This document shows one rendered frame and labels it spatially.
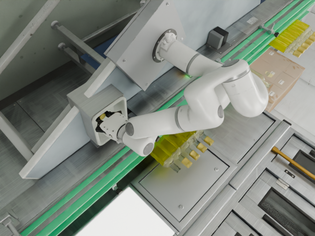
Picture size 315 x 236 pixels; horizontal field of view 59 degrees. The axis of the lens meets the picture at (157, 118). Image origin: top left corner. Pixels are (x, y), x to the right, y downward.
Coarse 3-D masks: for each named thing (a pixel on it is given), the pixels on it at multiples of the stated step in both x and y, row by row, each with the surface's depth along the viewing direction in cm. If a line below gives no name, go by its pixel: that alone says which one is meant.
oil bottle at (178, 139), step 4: (168, 136) 139; (172, 136) 139; (176, 136) 139; (180, 136) 139; (172, 140) 138; (176, 140) 138; (180, 140) 138; (184, 140) 138; (176, 144) 137; (180, 144) 136; (184, 144) 137; (188, 144) 137; (180, 148) 137; (184, 148) 136
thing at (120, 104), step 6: (114, 102) 110; (120, 102) 118; (126, 102) 117; (108, 108) 109; (114, 108) 126; (120, 108) 122; (126, 108) 120; (96, 114) 107; (126, 114) 123; (96, 126) 111; (96, 132) 113; (96, 138) 117; (102, 138) 125; (108, 138) 125; (102, 144) 124
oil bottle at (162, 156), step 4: (156, 144) 136; (156, 148) 134; (160, 148) 135; (164, 148) 135; (152, 152) 134; (156, 152) 133; (160, 152) 133; (164, 152) 133; (168, 152) 134; (152, 156) 137; (156, 156) 134; (160, 156) 132; (164, 156) 132; (168, 156) 132; (172, 156) 133; (160, 160) 133; (164, 160) 131; (168, 160) 131; (172, 160) 132; (164, 164) 132; (168, 164) 131
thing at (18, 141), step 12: (48, 0) 137; (48, 12) 137; (36, 24) 136; (24, 36) 136; (12, 48) 136; (0, 60) 137; (108, 60) 118; (0, 72) 138; (96, 72) 119; (0, 120) 127; (60, 120) 118; (12, 132) 124; (48, 132) 118; (24, 144) 120; (36, 144) 119; (24, 156) 119
